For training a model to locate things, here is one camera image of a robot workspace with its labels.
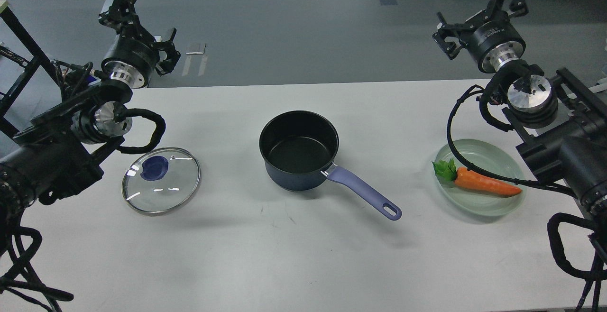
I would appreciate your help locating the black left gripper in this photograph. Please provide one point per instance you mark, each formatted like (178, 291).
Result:
(129, 59)

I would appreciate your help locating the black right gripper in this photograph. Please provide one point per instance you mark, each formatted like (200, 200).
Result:
(491, 44)

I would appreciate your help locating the glass pot lid blue knob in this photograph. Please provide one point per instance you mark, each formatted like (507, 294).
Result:
(161, 181)

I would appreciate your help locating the dark blue saucepan purple handle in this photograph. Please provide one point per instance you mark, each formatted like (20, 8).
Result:
(299, 149)

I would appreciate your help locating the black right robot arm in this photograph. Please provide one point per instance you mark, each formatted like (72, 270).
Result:
(561, 122)

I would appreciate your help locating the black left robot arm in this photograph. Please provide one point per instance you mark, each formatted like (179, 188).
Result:
(60, 154)

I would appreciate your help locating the black metal stand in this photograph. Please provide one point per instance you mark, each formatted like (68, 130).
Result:
(29, 67)

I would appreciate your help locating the pale green plate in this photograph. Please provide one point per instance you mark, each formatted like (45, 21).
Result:
(490, 158)

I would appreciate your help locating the orange toy carrot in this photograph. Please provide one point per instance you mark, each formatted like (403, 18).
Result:
(471, 180)

